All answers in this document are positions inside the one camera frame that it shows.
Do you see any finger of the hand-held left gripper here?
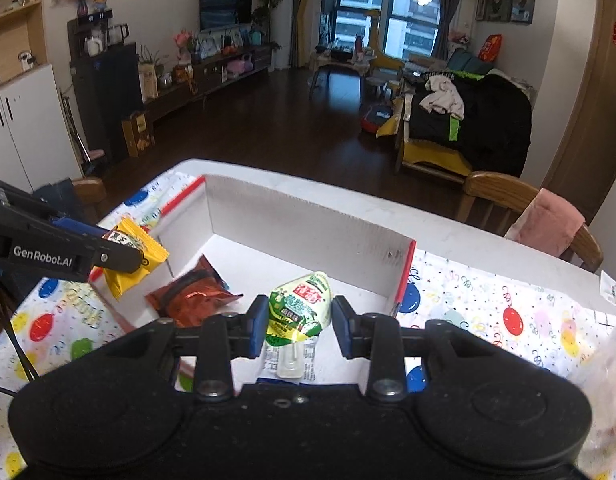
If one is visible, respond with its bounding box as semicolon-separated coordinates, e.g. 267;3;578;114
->
50;215;110;239
89;236;144;274

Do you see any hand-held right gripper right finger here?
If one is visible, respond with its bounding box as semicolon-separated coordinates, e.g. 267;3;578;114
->
332;295;513;403

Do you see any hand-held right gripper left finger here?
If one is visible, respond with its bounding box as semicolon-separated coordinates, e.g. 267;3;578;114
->
88;294;270;403

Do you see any yellow snack packet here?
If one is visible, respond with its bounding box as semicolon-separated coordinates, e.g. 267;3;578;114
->
102;216;169;302

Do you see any white and blue snack packet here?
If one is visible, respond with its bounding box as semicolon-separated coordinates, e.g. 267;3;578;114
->
255;335;319;386

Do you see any small green snack packet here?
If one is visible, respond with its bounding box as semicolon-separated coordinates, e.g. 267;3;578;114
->
264;271;335;347

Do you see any reddish brown foil snack packet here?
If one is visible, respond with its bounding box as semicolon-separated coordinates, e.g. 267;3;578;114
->
144;254;245;330

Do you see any red cardboard box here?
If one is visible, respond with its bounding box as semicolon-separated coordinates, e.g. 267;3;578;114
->
88;172;419;393

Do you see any dark denim garment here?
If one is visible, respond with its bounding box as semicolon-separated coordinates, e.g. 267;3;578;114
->
32;179;86;221

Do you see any white cabinet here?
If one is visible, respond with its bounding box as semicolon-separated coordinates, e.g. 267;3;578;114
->
0;62;84;193

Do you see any small cardboard box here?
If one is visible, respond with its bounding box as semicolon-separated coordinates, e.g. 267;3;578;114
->
122;111;156;158

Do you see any black cabinet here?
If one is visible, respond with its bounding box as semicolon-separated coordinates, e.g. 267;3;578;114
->
68;17;144;166

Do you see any dark wooden television cabinet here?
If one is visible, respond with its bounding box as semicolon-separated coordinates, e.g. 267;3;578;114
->
143;42;273;121

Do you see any yellow wooden rocking chair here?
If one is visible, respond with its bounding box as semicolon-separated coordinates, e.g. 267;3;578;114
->
378;92;473;178

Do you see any red and blue floor toy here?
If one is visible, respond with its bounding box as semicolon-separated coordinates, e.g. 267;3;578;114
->
360;105;393;133

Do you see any pink cloth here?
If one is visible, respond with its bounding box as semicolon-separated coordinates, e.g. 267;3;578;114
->
505;187;586;258

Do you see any white garment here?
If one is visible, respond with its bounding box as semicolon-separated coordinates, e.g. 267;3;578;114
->
419;74;466;121

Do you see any black jacket with green stripes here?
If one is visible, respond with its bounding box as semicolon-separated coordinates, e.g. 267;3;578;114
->
408;72;533;178

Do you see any small coffee table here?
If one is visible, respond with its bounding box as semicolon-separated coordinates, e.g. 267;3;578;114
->
308;47;373;96

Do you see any flat screen television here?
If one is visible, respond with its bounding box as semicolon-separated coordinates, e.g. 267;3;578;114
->
199;0;253;32

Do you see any translucent plastic bag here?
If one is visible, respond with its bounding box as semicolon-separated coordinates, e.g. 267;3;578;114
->
578;327;616;480

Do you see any clear printed plastic sheet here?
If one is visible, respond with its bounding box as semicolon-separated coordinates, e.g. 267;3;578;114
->
600;270;616;311

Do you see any green sofa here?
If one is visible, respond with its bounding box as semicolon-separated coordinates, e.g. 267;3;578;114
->
445;50;493;76

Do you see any yellow giraffe toy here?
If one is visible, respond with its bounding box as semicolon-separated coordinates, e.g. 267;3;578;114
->
365;10;403;68

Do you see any white tower air conditioner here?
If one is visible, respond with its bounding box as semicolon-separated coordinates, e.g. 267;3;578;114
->
275;0;297;68

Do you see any green potted plant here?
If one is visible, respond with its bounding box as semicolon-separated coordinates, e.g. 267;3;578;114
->
253;0;283;28

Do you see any yellow curtain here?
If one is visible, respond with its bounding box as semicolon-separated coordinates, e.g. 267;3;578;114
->
293;0;316;68

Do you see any wooden door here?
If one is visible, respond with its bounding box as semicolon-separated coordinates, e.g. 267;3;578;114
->
540;0;616;226

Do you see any orange red bag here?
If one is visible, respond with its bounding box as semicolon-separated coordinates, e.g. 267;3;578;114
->
478;34;503;62

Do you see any large window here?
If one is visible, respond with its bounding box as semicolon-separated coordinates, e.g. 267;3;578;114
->
323;0;443;61

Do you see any grey curtain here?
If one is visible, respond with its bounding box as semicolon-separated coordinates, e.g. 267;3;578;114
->
435;0;471;61

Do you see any wooden wall shelf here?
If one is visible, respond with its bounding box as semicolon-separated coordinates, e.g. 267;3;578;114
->
0;0;44;93

